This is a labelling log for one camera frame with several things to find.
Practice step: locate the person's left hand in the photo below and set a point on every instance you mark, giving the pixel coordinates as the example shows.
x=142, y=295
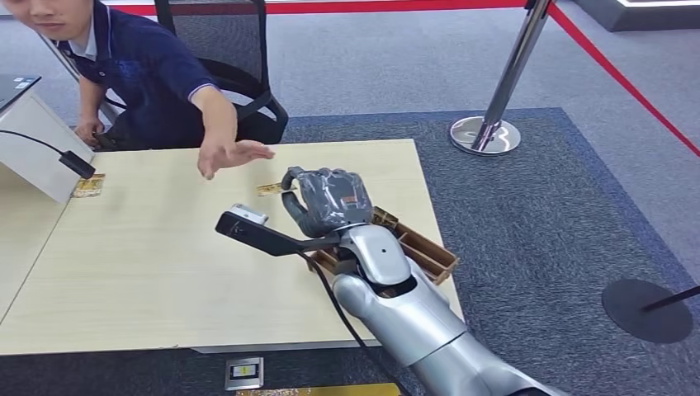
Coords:
x=227, y=156

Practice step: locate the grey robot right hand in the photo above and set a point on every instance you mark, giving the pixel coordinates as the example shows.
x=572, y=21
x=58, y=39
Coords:
x=331, y=199

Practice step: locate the person's right hand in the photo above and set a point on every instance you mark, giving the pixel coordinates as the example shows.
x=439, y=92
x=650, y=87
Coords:
x=87, y=131

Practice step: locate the gold card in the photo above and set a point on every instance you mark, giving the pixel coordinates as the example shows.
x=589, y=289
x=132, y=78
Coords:
x=269, y=189
x=88, y=186

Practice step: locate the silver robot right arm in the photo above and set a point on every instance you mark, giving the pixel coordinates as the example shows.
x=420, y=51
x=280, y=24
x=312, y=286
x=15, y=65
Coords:
x=407, y=320

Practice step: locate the person's right forearm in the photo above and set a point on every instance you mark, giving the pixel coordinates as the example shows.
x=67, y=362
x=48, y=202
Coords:
x=90, y=98

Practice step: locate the person's left forearm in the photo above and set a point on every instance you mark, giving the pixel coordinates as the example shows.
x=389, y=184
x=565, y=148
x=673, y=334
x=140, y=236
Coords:
x=217, y=117

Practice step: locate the person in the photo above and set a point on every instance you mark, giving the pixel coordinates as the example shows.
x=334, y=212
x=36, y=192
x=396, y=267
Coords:
x=142, y=71

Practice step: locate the wooden card holder tray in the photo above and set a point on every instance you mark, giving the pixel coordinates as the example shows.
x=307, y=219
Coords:
x=427, y=254

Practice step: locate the black plug block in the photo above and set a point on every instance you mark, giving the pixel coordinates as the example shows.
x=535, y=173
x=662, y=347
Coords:
x=77, y=164

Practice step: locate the white slanted box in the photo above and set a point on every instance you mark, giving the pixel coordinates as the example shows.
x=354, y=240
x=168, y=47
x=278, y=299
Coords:
x=38, y=147

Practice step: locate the black office chair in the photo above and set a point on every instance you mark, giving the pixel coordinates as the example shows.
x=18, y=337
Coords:
x=240, y=82

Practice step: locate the black laptop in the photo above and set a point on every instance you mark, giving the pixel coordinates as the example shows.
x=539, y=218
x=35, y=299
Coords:
x=13, y=87

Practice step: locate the red barrier belt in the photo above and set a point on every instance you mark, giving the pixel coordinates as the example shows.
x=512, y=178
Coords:
x=328, y=7
x=623, y=82

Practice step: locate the yellow floor tape long strip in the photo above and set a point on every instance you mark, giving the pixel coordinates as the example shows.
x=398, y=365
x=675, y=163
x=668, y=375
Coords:
x=350, y=390

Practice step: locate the silver floor socket box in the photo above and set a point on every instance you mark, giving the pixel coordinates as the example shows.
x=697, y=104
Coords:
x=244, y=374

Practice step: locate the dark blue floor rug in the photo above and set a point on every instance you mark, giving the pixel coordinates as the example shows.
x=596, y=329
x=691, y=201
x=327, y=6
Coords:
x=547, y=218

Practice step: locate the black round stanchion base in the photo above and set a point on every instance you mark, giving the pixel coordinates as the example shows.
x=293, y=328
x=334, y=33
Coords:
x=645, y=311

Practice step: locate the dark display platform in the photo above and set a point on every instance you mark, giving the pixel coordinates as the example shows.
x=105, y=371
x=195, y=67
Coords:
x=640, y=13

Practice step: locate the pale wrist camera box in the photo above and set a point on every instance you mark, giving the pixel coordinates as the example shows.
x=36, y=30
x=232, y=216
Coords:
x=249, y=214

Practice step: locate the black camera bracket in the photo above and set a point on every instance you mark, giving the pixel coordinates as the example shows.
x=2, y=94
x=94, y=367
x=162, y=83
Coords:
x=262, y=238

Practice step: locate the chrome stanchion post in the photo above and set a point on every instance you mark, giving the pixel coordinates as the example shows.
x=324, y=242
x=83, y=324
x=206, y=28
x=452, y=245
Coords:
x=506, y=82

